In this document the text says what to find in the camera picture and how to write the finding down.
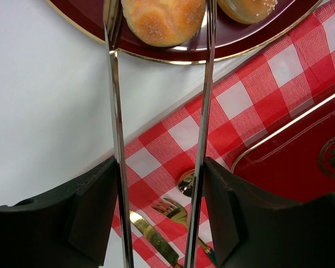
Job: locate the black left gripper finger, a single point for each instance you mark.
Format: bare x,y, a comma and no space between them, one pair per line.
67,226

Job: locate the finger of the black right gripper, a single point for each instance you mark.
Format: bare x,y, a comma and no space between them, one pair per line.
255,228

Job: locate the round golden bread bun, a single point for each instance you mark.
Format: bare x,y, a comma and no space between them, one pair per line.
164,23

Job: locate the metal tongs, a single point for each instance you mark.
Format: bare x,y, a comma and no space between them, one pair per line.
112,19

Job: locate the rectangular red tray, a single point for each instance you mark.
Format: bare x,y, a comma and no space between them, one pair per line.
298,160

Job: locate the red checkered cloth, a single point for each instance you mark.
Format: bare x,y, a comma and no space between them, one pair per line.
291,75

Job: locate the round red plate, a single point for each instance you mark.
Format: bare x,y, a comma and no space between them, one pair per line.
232,38

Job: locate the sesame glazed bun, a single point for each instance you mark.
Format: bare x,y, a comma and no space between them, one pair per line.
247,11

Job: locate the gold knife black handle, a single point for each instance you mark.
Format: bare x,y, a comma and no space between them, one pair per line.
156,239

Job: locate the gold fork black handle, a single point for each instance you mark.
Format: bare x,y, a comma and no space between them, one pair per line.
178,214

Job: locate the gold spoon black handle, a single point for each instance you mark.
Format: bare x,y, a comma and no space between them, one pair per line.
185,183

